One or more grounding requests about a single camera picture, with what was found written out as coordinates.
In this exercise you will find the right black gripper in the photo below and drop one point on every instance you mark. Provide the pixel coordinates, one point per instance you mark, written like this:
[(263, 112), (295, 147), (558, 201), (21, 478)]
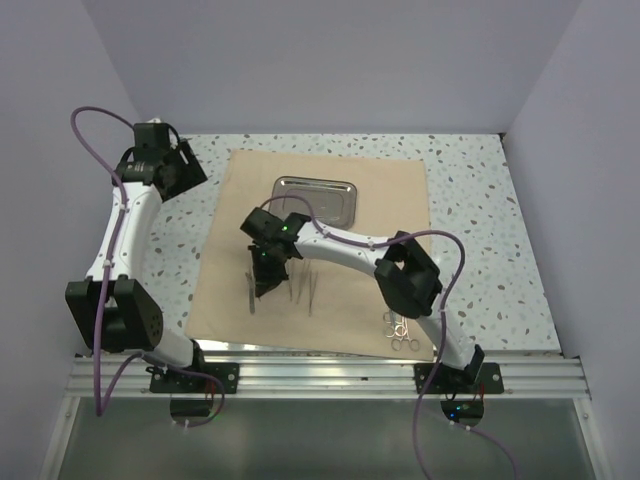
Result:
[(264, 280)]

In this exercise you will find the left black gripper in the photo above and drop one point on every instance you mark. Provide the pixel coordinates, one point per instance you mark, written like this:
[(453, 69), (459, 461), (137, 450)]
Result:
[(192, 174)]

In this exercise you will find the beige cloth surgical kit wrap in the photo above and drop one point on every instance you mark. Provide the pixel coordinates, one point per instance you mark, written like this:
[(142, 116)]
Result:
[(348, 307)]

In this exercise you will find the steel surgical scissors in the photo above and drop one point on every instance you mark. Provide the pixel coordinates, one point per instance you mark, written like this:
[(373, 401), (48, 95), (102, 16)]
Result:
[(391, 318)]

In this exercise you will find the steel ring-handled forceps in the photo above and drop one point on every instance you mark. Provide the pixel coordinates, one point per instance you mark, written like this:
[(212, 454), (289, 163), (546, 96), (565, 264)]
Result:
[(397, 330)]

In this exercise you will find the steel hemostat forceps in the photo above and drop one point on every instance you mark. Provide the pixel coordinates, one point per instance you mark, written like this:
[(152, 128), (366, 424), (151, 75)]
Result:
[(412, 344)]

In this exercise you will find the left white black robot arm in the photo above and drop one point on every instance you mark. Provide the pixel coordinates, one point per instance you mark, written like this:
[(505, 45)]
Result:
[(112, 309)]

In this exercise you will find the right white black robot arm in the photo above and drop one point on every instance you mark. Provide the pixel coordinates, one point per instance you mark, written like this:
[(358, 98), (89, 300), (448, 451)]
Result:
[(406, 275)]

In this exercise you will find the steel instrument tray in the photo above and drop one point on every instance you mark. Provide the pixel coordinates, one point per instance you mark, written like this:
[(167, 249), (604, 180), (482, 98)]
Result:
[(333, 202)]

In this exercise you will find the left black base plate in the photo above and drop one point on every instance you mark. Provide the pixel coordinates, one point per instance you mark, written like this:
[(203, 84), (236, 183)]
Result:
[(172, 382)]

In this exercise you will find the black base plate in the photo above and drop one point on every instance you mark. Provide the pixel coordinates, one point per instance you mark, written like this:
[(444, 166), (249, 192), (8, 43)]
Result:
[(448, 381), (172, 382)]

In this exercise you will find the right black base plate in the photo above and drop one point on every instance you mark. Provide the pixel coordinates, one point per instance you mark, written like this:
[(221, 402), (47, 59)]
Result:
[(448, 381)]

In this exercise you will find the aluminium front rail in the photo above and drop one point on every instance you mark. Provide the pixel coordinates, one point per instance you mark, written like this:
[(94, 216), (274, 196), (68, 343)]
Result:
[(302, 375)]

